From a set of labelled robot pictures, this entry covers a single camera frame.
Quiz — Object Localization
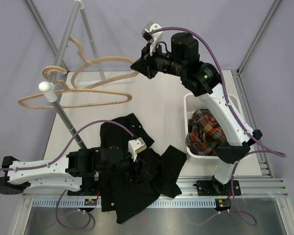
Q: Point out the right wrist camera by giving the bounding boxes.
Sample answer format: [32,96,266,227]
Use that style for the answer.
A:
[141,22,163,56]

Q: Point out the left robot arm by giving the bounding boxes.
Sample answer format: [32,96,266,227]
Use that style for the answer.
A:
[0,147,132,196]

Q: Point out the plaid shirt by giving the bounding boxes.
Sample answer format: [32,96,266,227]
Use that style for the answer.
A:
[185,109,226,156]

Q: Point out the beige hanger of plaid shirt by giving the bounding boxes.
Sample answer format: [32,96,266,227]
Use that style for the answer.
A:
[18,69,138,110]

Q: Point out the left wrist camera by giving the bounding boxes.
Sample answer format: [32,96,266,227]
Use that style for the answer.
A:
[128,137,147,162]

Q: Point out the white slotted cable duct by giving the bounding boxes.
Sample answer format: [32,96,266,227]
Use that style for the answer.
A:
[32,198,217,209]

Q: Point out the clothes rack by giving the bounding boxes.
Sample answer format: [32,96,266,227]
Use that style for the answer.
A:
[38,0,135,151]

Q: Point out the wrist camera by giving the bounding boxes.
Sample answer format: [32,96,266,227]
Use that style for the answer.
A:
[141,22,163,56]
[128,137,147,162]

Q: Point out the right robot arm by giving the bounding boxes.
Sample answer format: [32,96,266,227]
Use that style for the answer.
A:
[131,31,262,194]

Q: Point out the beige hanger of black shirt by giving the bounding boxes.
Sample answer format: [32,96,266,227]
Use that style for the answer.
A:
[69,37,138,89]

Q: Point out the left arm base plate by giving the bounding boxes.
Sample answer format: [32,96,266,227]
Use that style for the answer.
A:
[67,180,113,196]

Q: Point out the purple cable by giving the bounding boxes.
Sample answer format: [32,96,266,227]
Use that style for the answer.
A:
[0,119,137,231]
[149,26,287,226]

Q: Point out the aluminium rail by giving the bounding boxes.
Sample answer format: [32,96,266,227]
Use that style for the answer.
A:
[22,177,288,198]

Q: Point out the black shirt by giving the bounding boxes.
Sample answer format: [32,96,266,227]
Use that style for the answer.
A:
[99,114,186,224]

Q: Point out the white plastic basket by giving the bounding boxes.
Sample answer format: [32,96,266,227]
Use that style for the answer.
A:
[183,93,252,160]

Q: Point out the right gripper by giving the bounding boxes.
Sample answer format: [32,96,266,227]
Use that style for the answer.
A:
[132,41,186,79]

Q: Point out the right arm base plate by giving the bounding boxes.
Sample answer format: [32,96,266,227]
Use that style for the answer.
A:
[193,180,242,196]

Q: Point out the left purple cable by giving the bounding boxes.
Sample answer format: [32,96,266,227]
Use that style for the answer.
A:
[0,119,137,231]

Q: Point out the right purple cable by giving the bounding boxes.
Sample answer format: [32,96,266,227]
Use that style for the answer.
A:
[149,26,287,226]

